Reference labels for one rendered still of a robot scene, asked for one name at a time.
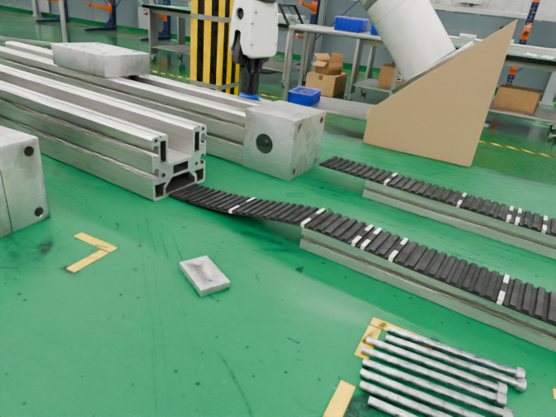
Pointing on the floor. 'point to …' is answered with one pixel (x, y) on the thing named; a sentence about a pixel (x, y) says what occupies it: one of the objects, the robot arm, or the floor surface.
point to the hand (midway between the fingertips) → (249, 83)
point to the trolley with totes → (343, 27)
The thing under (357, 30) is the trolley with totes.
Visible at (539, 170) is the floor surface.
